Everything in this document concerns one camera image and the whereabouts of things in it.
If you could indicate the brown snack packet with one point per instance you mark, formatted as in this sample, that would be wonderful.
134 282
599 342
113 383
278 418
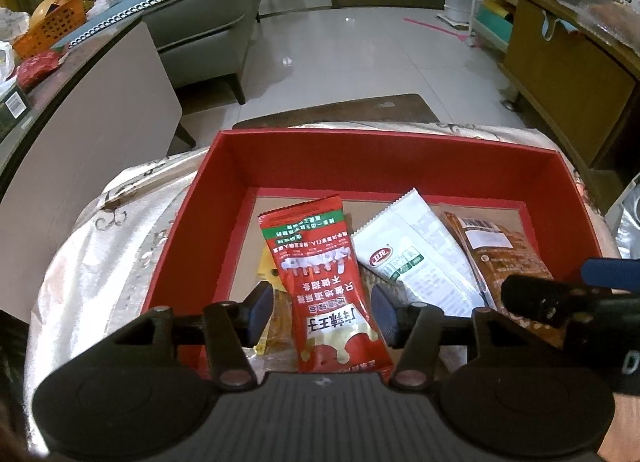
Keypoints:
495 252

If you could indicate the red cardboard box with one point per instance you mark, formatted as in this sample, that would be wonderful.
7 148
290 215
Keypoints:
350 162

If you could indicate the yellow paper roll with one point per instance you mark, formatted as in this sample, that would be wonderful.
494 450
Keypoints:
497 9

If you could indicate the grey sofa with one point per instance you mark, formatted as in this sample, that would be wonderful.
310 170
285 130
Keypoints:
210 22

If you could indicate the white plastic bag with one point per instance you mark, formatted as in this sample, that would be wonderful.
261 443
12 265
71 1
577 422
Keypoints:
10 42

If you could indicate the red snack bag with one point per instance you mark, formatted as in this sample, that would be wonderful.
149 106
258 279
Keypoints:
37 69

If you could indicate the yellow orange snack packet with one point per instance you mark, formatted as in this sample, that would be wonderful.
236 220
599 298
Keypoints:
280 322

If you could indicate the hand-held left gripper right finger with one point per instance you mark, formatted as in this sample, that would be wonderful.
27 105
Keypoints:
385 314

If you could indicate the wooden cabinet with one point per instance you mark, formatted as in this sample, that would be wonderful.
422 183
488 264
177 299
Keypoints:
565 82

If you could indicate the teal box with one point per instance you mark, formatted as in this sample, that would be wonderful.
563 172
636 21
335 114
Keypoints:
492 34

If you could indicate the white snack packet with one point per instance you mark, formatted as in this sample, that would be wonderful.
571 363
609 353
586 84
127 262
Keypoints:
420 252

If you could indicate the red long snack packet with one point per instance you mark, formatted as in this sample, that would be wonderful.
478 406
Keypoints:
320 267

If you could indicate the dark green box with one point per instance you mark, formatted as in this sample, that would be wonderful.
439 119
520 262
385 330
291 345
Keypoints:
12 109

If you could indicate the dark top side table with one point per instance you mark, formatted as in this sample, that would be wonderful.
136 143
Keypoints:
100 142

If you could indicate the person's right forearm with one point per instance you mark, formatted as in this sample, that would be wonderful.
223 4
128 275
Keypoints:
625 427

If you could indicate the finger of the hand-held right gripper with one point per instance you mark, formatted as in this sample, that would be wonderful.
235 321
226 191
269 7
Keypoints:
540 297
610 274

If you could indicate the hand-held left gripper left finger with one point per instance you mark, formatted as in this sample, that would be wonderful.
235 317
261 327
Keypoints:
260 314

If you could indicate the orange plastic basket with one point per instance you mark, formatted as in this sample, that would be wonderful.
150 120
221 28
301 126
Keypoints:
50 27

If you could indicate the brown wooden stool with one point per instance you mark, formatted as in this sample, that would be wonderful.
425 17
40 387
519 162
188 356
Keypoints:
350 109

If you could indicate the white stacked containers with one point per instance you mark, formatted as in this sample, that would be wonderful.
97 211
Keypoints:
457 4

